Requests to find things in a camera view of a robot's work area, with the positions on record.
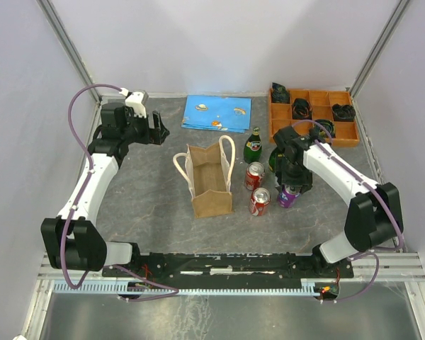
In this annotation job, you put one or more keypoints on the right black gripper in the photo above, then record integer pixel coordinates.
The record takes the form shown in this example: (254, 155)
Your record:
(305, 181)

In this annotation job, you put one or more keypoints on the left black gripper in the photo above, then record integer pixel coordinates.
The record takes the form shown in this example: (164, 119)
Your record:
(156, 135)

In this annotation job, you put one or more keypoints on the purple soda can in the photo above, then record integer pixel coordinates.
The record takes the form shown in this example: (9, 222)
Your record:
(287, 196)

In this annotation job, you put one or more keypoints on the red cola can front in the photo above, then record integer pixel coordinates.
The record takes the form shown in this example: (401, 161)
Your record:
(259, 201)

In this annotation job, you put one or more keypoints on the red cola can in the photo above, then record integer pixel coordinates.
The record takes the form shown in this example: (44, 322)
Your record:
(259, 201)
(255, 173)

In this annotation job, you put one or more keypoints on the burlap canvas tote bag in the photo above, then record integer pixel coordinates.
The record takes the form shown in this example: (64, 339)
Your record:
(208, 174)

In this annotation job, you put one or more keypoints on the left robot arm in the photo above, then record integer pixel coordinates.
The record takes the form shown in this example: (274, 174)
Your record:
(71, 238)

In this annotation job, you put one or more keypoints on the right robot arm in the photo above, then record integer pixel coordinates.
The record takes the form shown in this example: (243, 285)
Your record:
(374, 213)

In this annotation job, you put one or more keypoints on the green glass bottle right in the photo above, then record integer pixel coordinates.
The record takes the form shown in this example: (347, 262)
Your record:
(273, 161)

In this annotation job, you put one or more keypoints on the green glass bottle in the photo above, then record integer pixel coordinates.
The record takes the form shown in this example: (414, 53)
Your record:
(252, 148)
(273, 161)

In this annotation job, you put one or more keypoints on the red cola can rear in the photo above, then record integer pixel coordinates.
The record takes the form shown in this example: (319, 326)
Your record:
(255, 173)

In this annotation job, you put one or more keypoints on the green glass bottle left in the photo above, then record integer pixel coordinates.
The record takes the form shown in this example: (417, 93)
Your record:
(252, 148)

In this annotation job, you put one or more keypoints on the dark rolled item bottom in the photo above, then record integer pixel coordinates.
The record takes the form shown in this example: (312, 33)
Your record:
(329, 126)

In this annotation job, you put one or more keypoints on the blue patterned folded cloth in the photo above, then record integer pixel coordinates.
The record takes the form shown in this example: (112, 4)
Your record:
(217, 113)

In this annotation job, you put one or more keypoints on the dark rolled item middle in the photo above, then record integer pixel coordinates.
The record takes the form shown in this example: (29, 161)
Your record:
(301, 109)

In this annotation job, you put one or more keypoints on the orange compartment tray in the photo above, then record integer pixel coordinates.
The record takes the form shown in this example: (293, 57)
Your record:
(281, 115)

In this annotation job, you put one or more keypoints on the dark rolled item right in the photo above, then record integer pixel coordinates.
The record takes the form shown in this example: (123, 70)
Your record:
(343, 113)

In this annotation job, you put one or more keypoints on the dark rolled item top-left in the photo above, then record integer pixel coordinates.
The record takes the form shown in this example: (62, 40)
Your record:
(279, 94)

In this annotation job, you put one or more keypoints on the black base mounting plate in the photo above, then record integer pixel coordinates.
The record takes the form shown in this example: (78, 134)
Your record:
(231, 271)

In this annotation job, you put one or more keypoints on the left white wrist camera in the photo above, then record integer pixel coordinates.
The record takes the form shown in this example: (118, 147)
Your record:
(135, 100)

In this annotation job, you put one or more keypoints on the aluminium frame rail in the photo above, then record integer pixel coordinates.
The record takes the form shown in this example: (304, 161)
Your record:
(393, 267)

